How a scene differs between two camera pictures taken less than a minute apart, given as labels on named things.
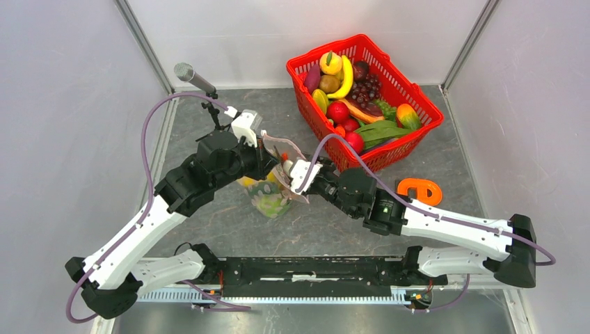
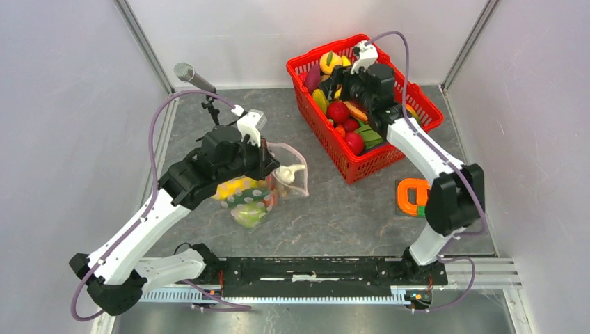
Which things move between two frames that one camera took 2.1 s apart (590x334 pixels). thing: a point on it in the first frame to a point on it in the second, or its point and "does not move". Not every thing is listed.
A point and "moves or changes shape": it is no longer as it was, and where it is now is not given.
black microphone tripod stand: [215, 113] does not move
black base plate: [314, 276] does not move
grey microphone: [185, 72] does not move
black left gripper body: [250, 162] does not move
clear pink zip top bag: [271, 195] moves or changes shape
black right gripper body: [328, 186] to [353, 88]
